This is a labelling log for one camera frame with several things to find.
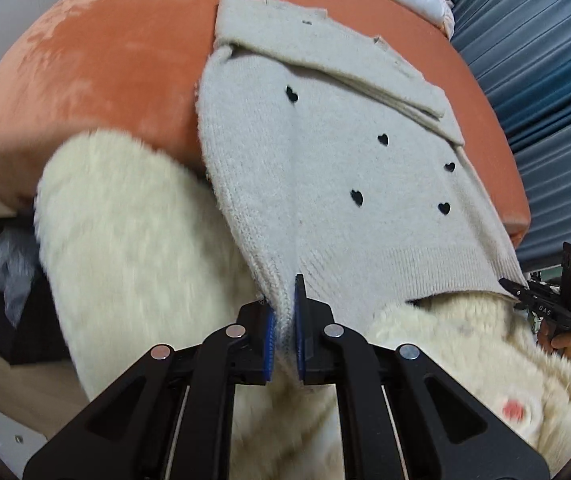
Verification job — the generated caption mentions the beige knit sweater black hearts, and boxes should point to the beige knit sweater black hearts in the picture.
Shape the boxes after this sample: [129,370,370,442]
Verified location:
[197,0,522,364]

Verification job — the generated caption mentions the operator right hand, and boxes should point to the operator right hand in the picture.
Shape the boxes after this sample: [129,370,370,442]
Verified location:
[537,321,571,361]

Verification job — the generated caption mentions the black bag with grey cloth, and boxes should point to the black bag with grey cloth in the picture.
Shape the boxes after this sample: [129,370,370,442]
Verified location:
[0,216,70,366]

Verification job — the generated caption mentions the blue-grey pleated curtain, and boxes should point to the blue-grey pleated curtain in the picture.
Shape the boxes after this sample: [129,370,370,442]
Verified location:
[453,0,571,270]

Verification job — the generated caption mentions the orange plush bed blanket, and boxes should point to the orange plush bed blanket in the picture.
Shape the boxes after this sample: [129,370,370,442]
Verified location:
[0,0,531,243]

